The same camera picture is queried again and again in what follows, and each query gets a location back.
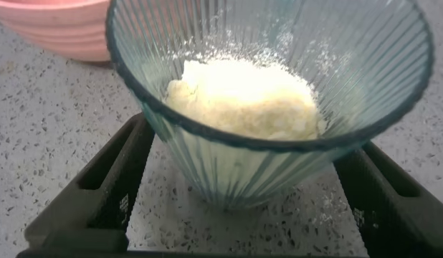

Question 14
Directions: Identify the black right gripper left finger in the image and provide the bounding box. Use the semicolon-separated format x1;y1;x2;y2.
16;112;156;258

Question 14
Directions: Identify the white powder heap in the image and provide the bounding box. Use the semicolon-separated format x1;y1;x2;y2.
166;59;326;141

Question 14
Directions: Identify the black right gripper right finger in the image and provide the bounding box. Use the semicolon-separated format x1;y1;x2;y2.
334;141;443;258

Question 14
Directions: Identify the pink ribbed bowl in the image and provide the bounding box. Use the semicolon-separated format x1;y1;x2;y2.
0;0;113;64

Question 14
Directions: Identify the ribbed clear teal cup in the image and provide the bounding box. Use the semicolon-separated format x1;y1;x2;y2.
105;0;435;211

